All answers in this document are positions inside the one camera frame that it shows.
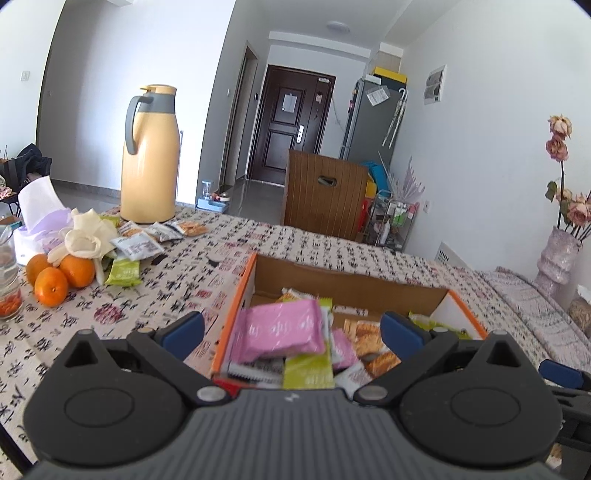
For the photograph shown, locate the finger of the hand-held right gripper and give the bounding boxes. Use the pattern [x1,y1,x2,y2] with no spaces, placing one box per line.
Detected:
[538,359,586,392]

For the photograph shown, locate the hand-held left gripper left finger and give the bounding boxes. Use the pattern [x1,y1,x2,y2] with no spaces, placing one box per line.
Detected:
[60,311,232,408]

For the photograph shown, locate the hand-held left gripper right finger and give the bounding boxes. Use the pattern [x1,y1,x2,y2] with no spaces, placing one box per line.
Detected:
[353,311,527,409]

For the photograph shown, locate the green white snack packet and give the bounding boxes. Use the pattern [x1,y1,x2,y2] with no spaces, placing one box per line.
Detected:
[409,313,444,330]
[283,353,335,389]

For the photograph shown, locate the black white snack packet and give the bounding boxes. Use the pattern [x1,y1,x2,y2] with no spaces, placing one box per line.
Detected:
[226,360,284,384]

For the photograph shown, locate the cardboard box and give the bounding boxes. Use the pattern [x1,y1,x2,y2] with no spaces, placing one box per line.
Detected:
[211,251,489,393]

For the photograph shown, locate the clear storage jar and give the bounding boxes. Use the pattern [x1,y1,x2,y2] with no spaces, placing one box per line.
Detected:
[568,286,591,333]

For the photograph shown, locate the grey patterned blanket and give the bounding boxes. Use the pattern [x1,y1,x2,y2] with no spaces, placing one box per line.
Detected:
[475,267,591,370]

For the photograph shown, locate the small green packet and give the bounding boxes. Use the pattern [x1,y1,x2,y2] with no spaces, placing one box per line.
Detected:
[104,258,141,288]

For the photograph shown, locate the pale textured vase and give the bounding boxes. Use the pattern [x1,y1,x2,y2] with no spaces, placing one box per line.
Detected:
[536,226,583,296]

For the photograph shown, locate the orange fruit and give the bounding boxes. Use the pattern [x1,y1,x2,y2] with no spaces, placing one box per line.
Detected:
[60,254,96,289]
[25,254,52,284]
[34,267,70,308]

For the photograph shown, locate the pet water feeder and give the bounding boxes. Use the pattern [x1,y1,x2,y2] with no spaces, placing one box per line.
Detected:
[196,181,232,214]

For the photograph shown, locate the white rubber glove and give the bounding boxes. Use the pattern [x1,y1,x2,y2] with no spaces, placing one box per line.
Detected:
[46,209,122,284]

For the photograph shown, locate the wooden chair back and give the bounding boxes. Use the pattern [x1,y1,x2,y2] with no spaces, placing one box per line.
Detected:
[283,149,370,241]

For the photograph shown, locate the yellow thermos jug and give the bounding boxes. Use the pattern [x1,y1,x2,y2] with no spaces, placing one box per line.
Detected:
[121,84,181,224]

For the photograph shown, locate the blue plastic item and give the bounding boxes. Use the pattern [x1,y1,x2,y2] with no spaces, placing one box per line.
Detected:
[362,161,391,190]

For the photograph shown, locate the clear glass cup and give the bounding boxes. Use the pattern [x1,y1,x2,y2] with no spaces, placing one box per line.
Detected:
[0,226,23,319]

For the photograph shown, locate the white tissue pack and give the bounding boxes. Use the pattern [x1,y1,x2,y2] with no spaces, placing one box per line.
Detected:
[14,178,75,259]

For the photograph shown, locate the grey refrigerator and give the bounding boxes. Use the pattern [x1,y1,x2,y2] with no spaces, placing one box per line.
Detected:
[340,78,407,167]

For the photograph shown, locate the white folded umbrella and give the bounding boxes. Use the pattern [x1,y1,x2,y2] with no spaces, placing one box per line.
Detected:
[381,89,409,148]

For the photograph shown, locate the dark brown door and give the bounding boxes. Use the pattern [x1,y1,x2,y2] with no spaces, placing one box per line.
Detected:
[247,65,337,185]

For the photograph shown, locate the black bag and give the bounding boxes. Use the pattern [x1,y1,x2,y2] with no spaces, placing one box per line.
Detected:
[14,143,52,190]

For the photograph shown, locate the dried pink roses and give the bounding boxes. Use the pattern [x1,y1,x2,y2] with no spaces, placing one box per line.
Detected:
[545,114,591,241]

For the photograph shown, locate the yellow box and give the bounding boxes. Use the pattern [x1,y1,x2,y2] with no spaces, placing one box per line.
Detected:
[373,67,408,85]

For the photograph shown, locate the metal wire rack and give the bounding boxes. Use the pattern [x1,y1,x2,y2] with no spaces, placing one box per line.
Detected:
[369,189,419,252]

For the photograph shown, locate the white wall panel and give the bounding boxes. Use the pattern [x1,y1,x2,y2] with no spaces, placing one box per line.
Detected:
[424,65,447,104]

